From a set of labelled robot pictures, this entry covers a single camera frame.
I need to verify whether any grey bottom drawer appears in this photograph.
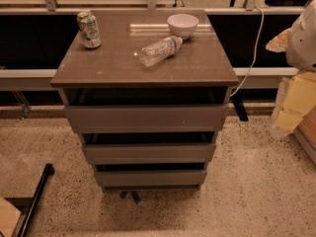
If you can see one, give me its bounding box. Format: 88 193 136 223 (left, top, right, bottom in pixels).
95 170 206 187

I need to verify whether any wooden board corner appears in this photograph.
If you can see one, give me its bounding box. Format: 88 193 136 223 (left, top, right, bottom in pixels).
0 197 21 237

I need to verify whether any black metal stand leg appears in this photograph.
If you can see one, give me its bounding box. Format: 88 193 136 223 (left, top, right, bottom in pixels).
5 164 54 237

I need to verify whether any cardboard box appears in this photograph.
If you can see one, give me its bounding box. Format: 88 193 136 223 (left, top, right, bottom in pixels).
294 106 316 165

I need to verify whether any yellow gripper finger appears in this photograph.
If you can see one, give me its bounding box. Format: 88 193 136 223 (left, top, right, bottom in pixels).
270 72 316 138
266 29 290 53

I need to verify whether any clear plastic water bottle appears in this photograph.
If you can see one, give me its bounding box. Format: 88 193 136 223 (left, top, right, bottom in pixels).
139 36 183 67

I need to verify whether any green white soda can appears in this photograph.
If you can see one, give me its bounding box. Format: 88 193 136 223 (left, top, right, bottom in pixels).
77 11 101 48

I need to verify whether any black table leg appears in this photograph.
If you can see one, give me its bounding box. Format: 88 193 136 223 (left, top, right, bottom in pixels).
231 95 248 121

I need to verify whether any grey top drawer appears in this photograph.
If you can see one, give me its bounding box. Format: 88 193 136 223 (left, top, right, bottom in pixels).
64 105 228 133

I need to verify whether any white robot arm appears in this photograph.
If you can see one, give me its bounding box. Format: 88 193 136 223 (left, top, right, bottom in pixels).
266 0 316 137

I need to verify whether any grey drawer cabinet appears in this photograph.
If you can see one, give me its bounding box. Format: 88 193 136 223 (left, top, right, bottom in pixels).
51 10 238 191

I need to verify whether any white cable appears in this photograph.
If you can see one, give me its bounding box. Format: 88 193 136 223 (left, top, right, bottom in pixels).
229 6 266 99

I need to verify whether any white bowl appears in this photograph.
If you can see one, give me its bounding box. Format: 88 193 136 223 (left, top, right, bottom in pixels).
167 14 198 40

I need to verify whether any grey drawer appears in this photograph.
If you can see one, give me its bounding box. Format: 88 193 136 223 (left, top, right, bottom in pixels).
95 170 206 187
82 143 215 165
64 105 228 133

